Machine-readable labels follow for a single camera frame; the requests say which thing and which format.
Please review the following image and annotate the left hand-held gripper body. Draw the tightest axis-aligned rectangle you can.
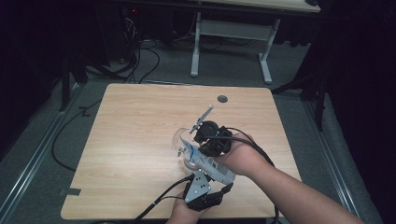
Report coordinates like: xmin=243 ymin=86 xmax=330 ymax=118
xmin=183 ymin=170 xmax=224 ymax=213

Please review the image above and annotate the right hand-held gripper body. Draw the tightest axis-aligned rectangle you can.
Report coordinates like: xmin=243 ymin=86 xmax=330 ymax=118
xmin=189 ymin=105 xmax=234 ymax=158

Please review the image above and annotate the white and blue packet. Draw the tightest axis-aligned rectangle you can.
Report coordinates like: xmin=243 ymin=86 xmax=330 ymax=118
xmin=179 ymin=137 xmax=237 ymax=186

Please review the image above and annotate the clear jar with hinged lid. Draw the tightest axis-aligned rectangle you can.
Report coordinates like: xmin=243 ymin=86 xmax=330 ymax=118
xmin=171 ymin=127 xmax=206 ymax=171

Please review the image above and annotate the person's left hand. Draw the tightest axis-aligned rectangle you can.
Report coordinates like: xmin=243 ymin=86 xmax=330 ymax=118
xmin=165 ymin=198 xmax=209 ymax=224

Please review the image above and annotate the person's right hand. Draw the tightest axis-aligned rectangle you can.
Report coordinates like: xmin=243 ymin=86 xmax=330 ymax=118
xmin=214 ymin=133 xmax=272 ymax=180

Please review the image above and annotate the black metal stand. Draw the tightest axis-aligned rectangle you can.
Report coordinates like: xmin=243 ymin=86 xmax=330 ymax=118
xmin=58 ymin=55 xmax=89 ymax=113
xmin=270 ymin=73 xmax=329 ymax=133

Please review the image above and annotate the desk with white metal legs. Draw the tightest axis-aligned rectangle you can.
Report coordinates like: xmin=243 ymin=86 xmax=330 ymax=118
xmin=190 ymin=0 xmax=322 ymax=85

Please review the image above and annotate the grey tape strip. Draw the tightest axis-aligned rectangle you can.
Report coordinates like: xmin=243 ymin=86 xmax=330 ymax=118
xmin=58 ymin=187 xmax=82 ymax=197

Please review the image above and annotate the dark computer with red light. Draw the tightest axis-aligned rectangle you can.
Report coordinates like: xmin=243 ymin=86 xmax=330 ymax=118
xmin=120 ymin=5 xmax=142 ymax=64

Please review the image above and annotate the left hand-held gripper black cable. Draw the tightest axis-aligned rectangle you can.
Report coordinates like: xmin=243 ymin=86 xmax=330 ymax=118
xmin=133 ymin=174 xmax=196 ymax=224

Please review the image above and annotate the hand-held gripper black cable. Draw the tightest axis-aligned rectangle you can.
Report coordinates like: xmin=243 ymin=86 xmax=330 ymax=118
xmin=206 ymin=126 xmax=280 ymax=224
xmin=133 ymin=174 xmax=196 ymax=224

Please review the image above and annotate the right hand-held gripper black cable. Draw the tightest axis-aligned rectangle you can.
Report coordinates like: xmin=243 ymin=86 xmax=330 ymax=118
xmin=206 ymin=126 xmax=280 ymax=224

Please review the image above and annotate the metal floor rail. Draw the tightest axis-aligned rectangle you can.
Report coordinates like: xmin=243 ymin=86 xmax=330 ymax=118
xmin=0 ymin=82 xmax=86 ymax=220
xmin=303 ymin=100 xmax=364 ymax=224

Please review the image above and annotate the bundle of black cables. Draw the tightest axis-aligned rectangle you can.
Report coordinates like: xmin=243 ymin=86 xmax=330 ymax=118
xmin=83 ymin=38 xmax=162 ymax=85

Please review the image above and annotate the long black floor cable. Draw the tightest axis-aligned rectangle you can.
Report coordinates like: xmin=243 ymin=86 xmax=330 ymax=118
xmin=50 ymin=98 xmax=104 ymax=173

